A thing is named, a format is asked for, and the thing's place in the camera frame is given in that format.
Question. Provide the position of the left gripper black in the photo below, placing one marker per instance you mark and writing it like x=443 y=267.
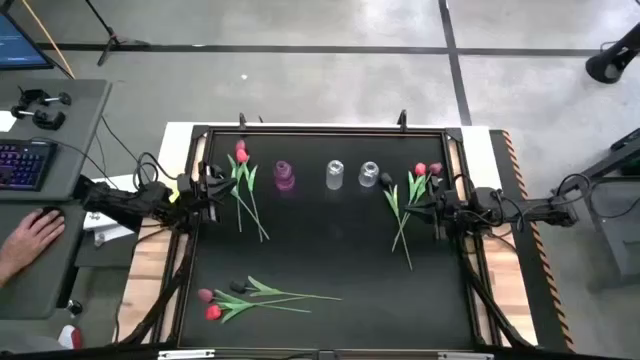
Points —
x=197 y=200

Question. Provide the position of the black edge clamp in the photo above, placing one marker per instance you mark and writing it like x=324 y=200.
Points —
x=242 y=120
x=402 y=119

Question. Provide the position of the backlit black keyboard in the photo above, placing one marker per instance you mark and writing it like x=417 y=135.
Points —
x=25 y=165

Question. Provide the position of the black floor stand base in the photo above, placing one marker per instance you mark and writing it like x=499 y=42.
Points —
x=607 y=62

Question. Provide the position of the person's hand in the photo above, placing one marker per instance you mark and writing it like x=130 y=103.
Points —
x=30 y=240

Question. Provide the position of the black screw clamp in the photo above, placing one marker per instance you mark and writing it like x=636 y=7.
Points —
x=42 y=96
x=45 y=119

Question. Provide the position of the black panel orange-striped edge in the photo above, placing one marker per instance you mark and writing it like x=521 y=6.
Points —
x=546 y=310

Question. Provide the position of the short clear glass bottle vase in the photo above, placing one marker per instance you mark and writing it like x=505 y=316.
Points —
x=368 y=173

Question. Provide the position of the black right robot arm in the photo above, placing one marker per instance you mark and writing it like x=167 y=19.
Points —
x=530 y=210

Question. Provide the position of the black tripod stand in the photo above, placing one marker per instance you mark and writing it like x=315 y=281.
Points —
x=112 y=40

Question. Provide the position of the silver metal bracket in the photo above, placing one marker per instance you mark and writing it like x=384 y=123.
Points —
x=465 y=356
x=186 y=354

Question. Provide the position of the white paper sheets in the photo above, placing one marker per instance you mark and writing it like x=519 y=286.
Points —
x=107 y=232

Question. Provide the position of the person's shoe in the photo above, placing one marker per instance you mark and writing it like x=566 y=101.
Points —
x=70 y=336

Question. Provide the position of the green leaf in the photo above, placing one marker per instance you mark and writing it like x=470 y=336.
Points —
x=385 y=179

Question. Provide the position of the computer monitor screen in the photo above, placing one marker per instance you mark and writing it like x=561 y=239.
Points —
x=17 y=47

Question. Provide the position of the white paper note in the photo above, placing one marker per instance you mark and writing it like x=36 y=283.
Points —
x=6 y=121

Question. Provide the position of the black artificial tulip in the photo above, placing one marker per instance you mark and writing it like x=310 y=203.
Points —
x=255 y=222
x=237 y=287

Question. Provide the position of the person's forearm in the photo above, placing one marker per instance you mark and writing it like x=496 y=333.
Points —
x=4 y=274

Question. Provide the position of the purple ribbed glass vase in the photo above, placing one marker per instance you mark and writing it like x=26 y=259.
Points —
x=284 y=175

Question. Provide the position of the red artificial tulip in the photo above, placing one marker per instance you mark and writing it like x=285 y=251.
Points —
x=213 y=312
x=242 y=156
x=420 y=169

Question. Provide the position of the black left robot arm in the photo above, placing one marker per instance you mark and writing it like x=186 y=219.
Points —
x=125 y=202

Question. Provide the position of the grey desk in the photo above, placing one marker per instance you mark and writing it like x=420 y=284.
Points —
x=60 y=280

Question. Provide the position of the tall clear cut-glass vase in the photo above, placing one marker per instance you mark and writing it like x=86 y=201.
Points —
x=334 y=174

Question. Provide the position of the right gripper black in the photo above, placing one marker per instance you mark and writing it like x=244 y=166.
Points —
x=445 y=210

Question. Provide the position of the black metal rig frame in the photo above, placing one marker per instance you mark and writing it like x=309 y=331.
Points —
x=325 y=129

